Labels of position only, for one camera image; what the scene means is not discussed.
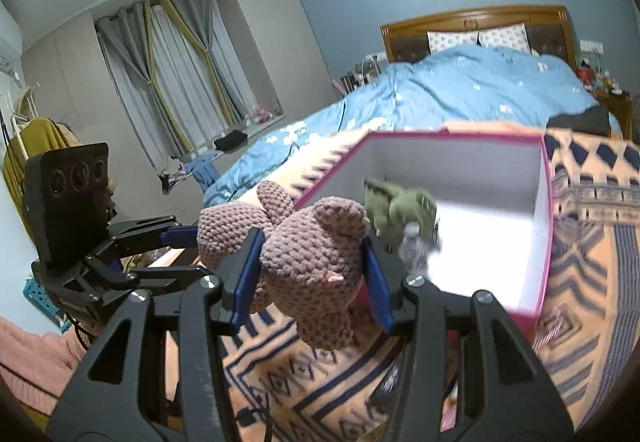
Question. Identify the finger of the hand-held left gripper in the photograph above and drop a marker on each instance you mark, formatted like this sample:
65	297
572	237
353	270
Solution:
170	279
180	237

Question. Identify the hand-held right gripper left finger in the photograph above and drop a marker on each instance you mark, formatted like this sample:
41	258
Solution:
247	274

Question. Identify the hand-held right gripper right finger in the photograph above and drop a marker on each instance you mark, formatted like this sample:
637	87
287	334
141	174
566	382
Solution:
378	289

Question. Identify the grey koala plush toy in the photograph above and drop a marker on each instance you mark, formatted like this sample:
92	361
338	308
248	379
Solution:
417	252

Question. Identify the brown crochet teddy bear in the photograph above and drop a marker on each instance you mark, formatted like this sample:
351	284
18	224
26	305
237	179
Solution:
310	267

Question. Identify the pink storage box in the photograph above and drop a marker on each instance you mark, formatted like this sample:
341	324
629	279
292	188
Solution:
480	202

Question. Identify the person's left forearm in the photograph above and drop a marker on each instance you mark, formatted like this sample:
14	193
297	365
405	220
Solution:
35	367

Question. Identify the yellow garment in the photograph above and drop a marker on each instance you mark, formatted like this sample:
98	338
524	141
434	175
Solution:
40	141

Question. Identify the green plush toy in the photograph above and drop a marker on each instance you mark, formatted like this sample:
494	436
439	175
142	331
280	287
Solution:
395	207

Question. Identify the blue plastic basket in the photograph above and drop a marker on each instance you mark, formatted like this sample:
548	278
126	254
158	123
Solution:
42	302

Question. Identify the black printed box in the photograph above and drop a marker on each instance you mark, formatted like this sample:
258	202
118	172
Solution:
385	387

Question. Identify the black bag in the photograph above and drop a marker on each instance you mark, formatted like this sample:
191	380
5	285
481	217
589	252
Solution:
231	140

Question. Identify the white clothes rack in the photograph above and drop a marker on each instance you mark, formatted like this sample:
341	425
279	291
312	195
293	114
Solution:
30	96

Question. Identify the white sheer curtain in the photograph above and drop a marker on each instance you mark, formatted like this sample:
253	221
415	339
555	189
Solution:
175	86

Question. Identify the grey yellow curtain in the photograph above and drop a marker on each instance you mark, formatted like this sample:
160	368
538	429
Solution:
195	11
120	36

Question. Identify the white air conditioner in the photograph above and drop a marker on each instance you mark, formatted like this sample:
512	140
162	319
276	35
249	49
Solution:
7	36

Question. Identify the cluttered bedside table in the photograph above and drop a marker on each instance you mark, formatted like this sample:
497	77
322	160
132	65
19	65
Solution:
362	76

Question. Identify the blue floral duvet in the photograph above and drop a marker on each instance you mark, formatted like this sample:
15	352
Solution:
450	86

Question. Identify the orange patterned blanket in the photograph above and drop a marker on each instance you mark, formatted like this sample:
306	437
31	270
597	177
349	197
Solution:
600	272

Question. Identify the floral white pillow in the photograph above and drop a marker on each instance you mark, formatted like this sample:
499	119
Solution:
505	37
452	41

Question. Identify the dark clothing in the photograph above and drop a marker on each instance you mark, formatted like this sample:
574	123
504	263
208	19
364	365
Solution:
580	120

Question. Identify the red box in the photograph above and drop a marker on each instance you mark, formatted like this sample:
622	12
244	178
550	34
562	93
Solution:
582	72

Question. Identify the wooden nightstand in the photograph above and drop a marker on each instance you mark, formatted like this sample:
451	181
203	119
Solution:
620	114

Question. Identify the wooden bed headboard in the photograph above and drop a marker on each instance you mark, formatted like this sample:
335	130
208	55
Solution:
500	14

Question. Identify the white wall socket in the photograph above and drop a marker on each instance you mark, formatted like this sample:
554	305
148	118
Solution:
591	46

